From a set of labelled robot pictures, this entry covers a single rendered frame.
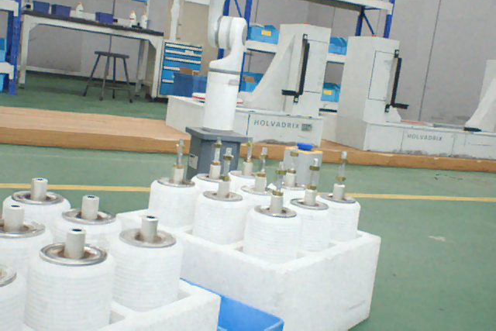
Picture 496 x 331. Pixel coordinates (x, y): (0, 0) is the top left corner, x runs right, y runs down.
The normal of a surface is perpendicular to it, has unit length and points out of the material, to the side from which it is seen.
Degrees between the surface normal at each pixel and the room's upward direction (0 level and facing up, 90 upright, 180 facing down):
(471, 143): 90
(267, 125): 90
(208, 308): 90
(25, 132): 90
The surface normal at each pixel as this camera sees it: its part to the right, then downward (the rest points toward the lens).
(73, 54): 0.45, 0.18
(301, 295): 0.81, 0.18
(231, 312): -0.55, 0.00
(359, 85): -0.88, -0.06
